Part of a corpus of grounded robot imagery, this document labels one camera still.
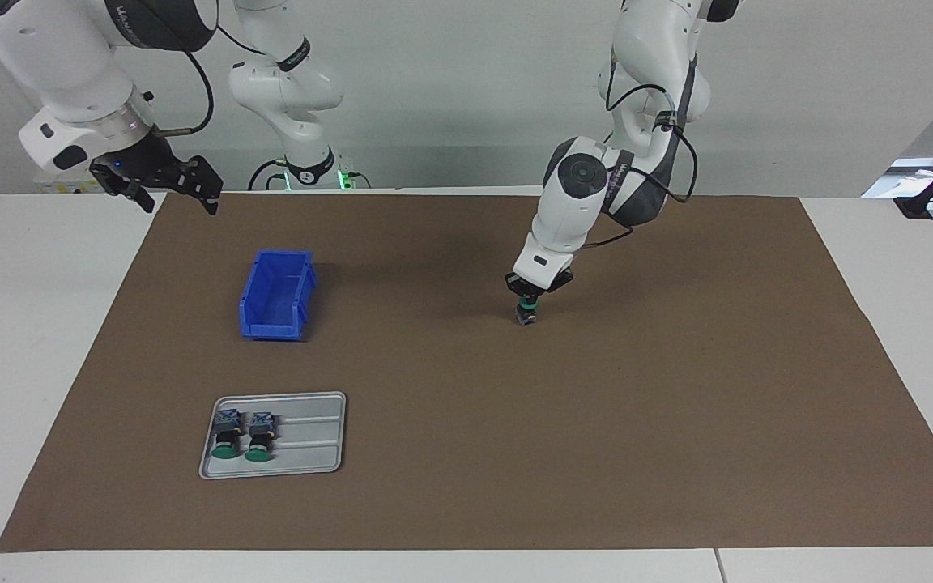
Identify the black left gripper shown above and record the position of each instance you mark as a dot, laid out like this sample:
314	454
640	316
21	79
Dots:
533	292

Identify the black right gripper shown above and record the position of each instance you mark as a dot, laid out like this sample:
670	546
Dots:
146	160

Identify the green push button switch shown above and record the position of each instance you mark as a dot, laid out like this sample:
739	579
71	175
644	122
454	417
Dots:
260	437
227	436
526	317

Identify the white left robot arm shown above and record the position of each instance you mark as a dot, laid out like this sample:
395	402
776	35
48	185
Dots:
572	210

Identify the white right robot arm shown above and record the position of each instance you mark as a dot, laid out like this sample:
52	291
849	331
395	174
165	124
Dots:
61	57

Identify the white background box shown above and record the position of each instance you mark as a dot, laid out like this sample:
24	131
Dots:
61	185

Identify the brown table mat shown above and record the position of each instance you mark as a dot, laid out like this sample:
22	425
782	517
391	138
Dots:
515	445

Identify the blue plastic bin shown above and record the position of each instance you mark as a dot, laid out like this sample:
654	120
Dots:
276	304

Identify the grey metal tray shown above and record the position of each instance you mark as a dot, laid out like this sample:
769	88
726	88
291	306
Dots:
313	437

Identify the white plastic bags pile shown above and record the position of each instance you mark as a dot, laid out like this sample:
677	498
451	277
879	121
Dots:
888	182

